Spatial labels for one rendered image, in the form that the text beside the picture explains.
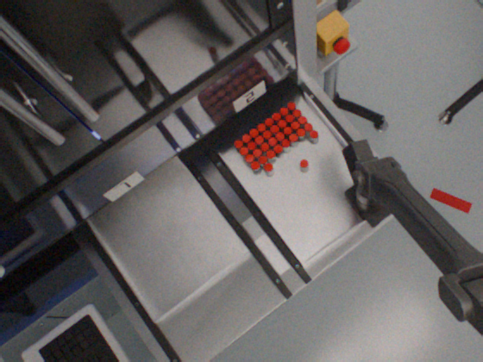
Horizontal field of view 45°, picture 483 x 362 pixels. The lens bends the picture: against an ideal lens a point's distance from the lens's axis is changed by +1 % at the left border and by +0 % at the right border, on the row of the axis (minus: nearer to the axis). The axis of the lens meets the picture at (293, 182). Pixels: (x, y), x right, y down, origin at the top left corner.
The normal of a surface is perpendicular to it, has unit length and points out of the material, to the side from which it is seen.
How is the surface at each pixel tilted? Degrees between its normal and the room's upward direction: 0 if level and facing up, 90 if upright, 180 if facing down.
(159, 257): 0
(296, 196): 0
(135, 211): 0
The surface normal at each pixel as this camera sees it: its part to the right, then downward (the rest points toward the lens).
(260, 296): -0.04, -0.25
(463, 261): -0.10, -0.86
